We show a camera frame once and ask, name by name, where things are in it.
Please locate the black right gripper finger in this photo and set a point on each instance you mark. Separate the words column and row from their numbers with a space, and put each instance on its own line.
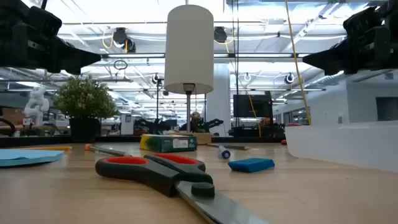
column 332, row 60

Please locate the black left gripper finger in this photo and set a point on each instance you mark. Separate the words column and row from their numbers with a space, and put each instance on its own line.
column 76, row 60

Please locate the grey pencil with orange eraser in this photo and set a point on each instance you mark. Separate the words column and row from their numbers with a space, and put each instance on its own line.
column 105, row 151

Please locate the green yellow crayon box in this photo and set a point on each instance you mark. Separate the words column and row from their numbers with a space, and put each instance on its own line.
column 168, row 143

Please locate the blue eraser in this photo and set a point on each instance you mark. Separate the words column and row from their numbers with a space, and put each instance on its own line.
column 251, row 165

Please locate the brown pencil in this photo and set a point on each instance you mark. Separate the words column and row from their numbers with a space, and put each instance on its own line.
column 230, row 147

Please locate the white pen with blue cap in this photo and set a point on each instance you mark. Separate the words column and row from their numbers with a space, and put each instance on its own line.
column 224, row 152

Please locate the black background robot arm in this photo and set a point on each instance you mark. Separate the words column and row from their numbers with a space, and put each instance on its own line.
column 205, row 124

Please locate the green plant in black pot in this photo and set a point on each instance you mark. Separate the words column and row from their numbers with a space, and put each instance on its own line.
column 84, row 99

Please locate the clear plastic bin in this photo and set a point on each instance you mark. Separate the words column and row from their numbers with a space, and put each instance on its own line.
column 342, row 146

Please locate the black monitor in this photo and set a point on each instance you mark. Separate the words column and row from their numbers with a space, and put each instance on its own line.
column 252, row 105

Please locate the light blue paper sheet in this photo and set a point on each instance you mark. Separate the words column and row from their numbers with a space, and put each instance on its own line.
column 25, row 157

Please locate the white shade table lamp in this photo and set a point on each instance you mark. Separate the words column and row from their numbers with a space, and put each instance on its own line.
column 189, row 46

